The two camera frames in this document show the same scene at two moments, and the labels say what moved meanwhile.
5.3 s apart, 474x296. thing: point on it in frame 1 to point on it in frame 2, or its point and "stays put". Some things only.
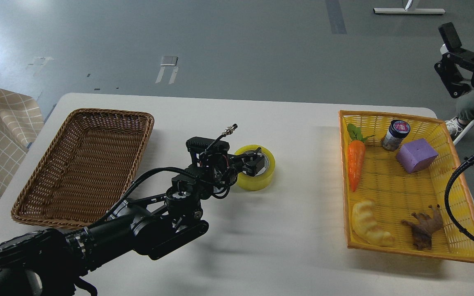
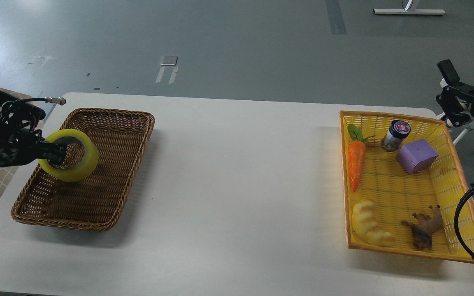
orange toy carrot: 356,157 stays put
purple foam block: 415,155 stays put
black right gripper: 455,68 to 457,98
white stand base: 409,10 stays put
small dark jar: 398,130 stays put
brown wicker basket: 90,164 stays put
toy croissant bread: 364,226 stays put
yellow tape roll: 260,182 to 87,168
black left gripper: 255,164 to 37,148
